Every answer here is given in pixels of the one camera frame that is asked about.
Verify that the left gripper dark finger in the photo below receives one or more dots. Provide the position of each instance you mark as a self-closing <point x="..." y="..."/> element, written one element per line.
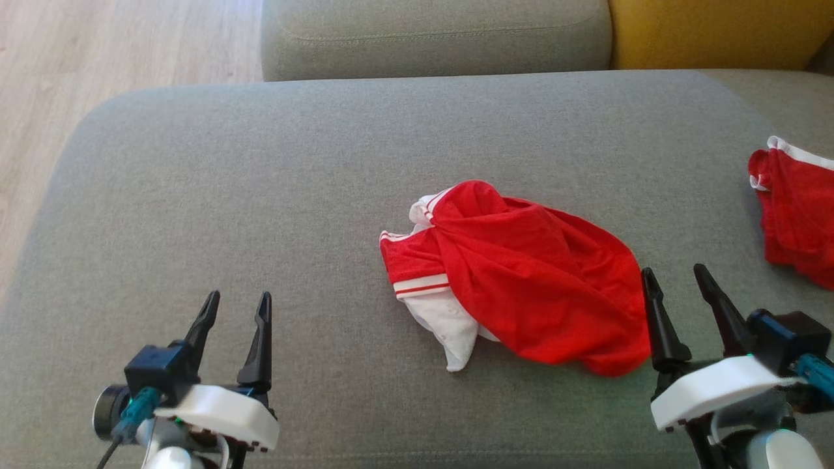
<point x="260" y="352"/>
<point x="203" y="329"/>

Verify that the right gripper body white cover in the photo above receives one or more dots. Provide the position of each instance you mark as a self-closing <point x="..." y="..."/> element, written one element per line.
<point x="717" y="391"/>

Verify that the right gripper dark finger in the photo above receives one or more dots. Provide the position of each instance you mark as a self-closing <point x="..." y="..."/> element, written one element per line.
<point x="726" y="312"/>
<point x="664" y="332"/>

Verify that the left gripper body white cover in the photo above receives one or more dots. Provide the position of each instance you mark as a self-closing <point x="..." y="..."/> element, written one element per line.
<point x="228" y="417"/>

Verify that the red shorts with white stripe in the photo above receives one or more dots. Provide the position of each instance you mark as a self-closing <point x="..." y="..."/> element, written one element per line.
<point x="801" y="215"/>

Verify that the red basketball jersey white trim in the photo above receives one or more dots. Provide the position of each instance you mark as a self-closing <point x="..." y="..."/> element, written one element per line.
<point x="541" y="286"/>

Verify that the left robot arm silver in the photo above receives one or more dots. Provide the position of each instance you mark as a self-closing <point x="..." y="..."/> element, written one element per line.
<point x="166" y="456"/>

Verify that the grey-brown sofa back cushion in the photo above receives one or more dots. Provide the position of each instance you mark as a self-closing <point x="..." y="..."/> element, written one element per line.
<point x="824" y="58"/>

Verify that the yellow sofa back cushion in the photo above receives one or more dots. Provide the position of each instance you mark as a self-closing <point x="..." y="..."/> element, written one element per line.
<point x="717" y="32"/>

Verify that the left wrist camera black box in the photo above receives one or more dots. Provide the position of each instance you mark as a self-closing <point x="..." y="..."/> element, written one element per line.
<point x="156" y="371"/>

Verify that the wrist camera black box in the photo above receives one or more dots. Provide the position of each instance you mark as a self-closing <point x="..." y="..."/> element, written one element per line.
<point x="788" y="339"/>
<point x="156" y="371"/>

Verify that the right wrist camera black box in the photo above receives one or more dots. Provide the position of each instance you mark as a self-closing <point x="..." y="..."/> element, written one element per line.
<point x="788" y="339"/>

